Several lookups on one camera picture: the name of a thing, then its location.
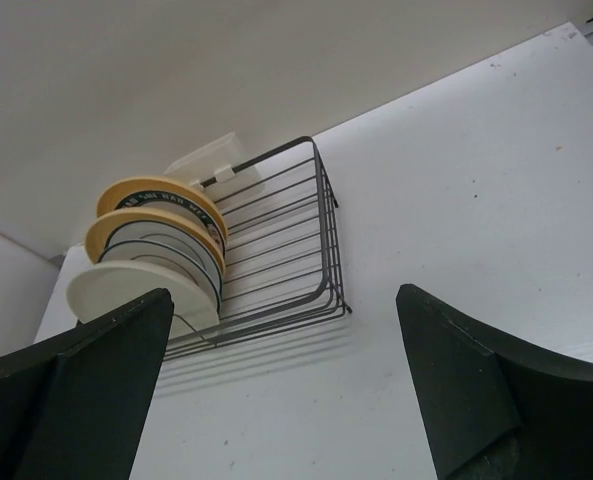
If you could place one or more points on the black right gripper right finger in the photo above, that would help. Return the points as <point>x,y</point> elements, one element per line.
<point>494,406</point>

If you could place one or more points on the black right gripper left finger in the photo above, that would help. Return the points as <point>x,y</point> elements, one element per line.
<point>74,406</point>

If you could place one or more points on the cream white plate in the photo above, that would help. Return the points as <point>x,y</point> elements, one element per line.
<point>108,285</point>

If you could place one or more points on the yellow plate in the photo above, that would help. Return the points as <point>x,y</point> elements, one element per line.
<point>105,228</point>
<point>115,192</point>

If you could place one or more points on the white plate green rim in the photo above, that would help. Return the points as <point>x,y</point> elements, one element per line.
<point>171,250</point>

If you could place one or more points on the green patterned rim plate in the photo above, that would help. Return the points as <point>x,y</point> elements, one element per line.
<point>195,209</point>

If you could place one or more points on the grey wire dish rack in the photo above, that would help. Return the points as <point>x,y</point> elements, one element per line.
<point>283,258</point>

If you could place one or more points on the white plastic cutlery holder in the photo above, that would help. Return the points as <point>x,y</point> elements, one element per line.
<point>216,168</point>

